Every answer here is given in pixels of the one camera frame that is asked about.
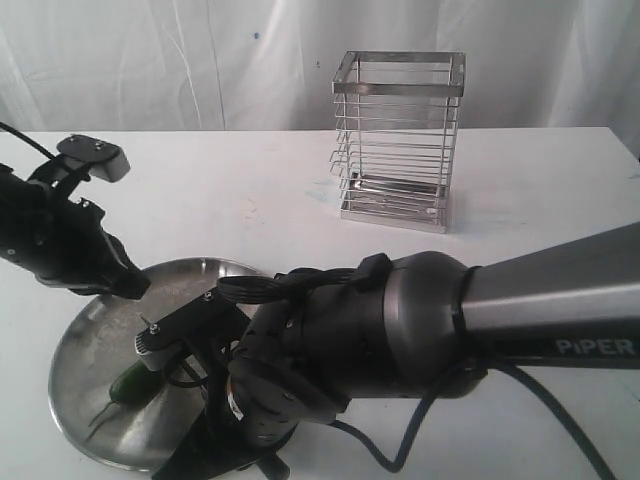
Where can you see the white backdrop curtain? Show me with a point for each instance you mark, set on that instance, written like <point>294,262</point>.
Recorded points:
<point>268,65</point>

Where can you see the black handled knife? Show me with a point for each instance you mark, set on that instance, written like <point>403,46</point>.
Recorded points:
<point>145,321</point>

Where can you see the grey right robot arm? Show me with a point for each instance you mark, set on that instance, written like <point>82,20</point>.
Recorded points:
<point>367,350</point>

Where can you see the wire metal utensil holder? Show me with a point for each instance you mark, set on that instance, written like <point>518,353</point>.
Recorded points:
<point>397,118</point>

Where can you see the round stainless steel plate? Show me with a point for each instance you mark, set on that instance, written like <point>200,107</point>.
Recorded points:
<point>98,345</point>

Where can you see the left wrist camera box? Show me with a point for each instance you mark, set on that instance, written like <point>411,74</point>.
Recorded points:
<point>96,157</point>

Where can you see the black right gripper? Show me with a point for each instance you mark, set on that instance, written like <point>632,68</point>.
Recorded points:
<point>258,391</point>

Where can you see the green chili pepper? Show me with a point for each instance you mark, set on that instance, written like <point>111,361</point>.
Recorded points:
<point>133,389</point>

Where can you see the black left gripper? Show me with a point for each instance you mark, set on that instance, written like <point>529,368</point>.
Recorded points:
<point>62,243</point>

